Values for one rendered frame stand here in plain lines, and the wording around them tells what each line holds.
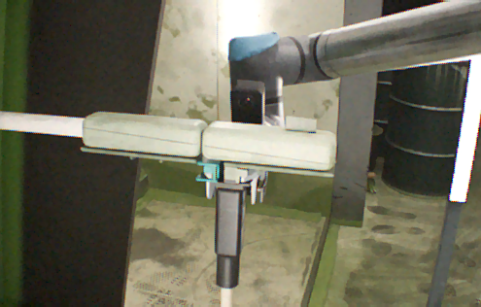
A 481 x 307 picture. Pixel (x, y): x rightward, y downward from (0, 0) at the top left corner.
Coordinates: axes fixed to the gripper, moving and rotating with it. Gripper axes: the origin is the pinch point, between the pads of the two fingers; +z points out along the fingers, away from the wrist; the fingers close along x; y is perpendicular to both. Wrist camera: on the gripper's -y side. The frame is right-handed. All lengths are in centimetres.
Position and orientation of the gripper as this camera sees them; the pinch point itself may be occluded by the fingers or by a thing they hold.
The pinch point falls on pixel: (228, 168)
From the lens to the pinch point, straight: 58.2
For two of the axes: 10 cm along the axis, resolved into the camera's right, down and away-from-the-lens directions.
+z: -1.6, 2.4, -9.6
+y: -0.6, 9.6, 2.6
